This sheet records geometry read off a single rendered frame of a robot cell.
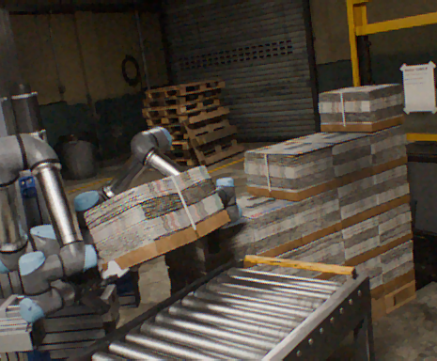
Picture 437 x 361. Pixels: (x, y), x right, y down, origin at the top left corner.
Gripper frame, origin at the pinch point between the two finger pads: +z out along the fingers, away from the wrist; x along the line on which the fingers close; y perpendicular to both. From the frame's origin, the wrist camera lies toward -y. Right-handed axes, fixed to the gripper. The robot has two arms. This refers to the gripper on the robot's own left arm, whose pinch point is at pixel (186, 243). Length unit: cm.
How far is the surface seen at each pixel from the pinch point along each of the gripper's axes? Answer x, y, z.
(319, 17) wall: -228, 216, -733
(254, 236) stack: -10, -13, -52
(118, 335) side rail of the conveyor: 11, -14, 52
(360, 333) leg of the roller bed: 51, -49, -6
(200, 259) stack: -21.1, -11.2, -24.5
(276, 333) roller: 50, -30, 32
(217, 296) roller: 21.7, -18.8, 18.6
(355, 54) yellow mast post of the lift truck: 11, 59, -200
